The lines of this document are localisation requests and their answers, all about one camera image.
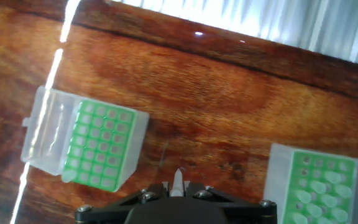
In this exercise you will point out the low green rack tip box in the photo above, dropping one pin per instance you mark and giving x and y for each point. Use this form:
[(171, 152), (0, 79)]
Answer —
[(104, 143)]

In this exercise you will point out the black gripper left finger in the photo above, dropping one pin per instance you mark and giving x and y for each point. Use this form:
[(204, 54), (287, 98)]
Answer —
[(110, 211)]

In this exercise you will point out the tall translucent green tip box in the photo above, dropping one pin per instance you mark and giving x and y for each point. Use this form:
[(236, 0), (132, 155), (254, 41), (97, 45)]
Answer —
[(275, 174)]

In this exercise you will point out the glossy brown wooden board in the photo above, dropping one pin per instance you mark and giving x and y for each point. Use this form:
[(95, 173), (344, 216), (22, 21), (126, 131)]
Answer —
[(213, 93)]

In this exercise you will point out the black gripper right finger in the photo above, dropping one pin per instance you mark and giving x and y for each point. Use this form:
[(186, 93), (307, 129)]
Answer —
[(244, 211)]

